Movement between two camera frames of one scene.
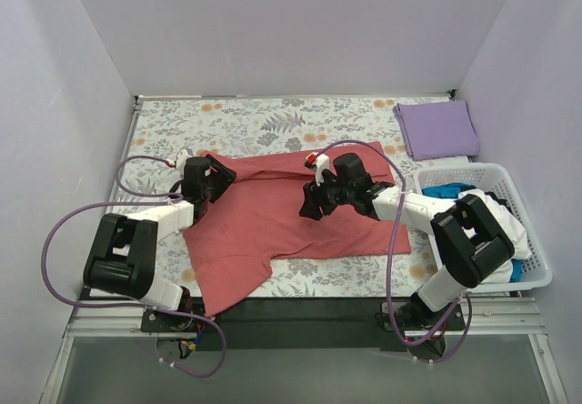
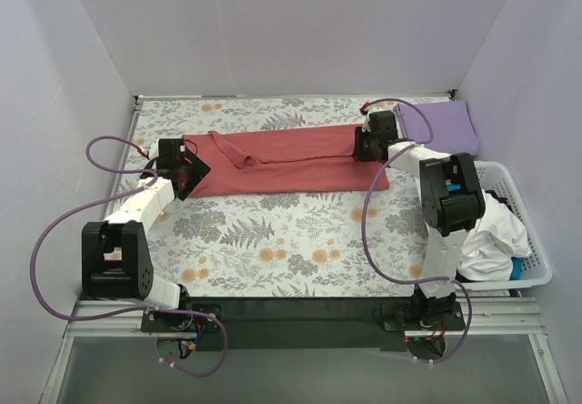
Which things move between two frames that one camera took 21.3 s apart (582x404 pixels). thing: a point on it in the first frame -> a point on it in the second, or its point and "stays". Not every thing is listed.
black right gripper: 319,199 -> 360,145
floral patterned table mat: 301,127 stays
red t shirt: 255,219 -> 285,161
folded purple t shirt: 437,129 stays
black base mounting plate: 304,324 stays
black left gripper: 218,178 -> 195,174
